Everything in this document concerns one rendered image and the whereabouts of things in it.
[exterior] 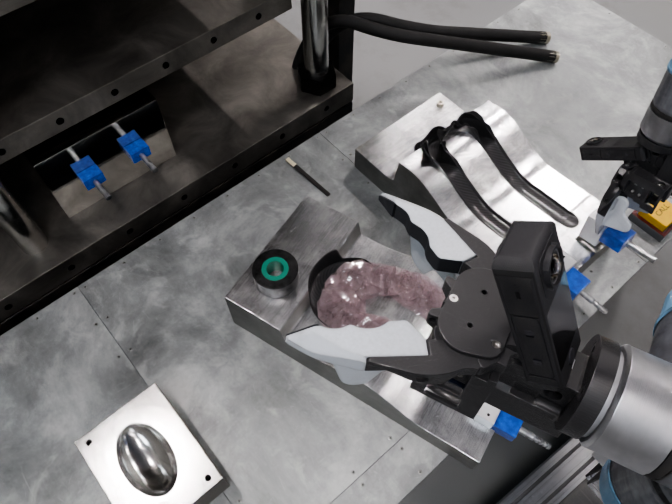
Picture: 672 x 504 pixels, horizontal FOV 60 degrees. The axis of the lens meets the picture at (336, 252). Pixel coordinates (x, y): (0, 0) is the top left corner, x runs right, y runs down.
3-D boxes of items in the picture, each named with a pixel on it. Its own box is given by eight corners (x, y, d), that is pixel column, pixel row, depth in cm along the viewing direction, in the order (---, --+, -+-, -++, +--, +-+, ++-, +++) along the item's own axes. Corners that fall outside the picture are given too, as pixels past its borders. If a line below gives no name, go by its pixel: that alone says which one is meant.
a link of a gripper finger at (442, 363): (368, 392, 37) (499, 377, 38) (371, 382, 36) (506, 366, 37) (356, 328, 40) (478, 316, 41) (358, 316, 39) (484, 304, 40)
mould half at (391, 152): (610, 246, 120) (639, 209, 108) (528, 322, 111) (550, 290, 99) (435, 111, 139) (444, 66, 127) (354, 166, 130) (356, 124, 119)
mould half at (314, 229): (532, 345, 109) (551, 321, 99) (472, 469, 97) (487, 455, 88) (309, 226, 122) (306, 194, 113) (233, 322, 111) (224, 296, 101)
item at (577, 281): (609, 311, 105) (621, 297, 101) (592, 327, 104) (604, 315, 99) (551, 263, 110) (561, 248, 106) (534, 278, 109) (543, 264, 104)
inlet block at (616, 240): (656, 263, 105) (669, 243, 101) (641, 277, 103) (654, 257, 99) (593, 223, 111) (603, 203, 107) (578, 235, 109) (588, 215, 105)
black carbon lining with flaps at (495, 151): (580, 225, 114) (599, 196, 106) (527, 272, 109) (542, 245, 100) (451, 124, 127) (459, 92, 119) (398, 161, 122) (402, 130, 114)
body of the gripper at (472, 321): (399, 386, 44) (554, 464, 41) (418, 329, 37) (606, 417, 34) (436, 311, 48) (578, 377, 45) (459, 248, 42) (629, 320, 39)
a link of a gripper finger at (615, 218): (613, 253, 101) (640, 210, 95) (583, 234, 104) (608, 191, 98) (621, 247, 103) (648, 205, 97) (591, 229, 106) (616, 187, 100)
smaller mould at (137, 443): (230, 485, 96) (223, 478, 90) (151, 552, 91) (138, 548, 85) (165, 395, 104) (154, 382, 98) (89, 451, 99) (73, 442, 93)
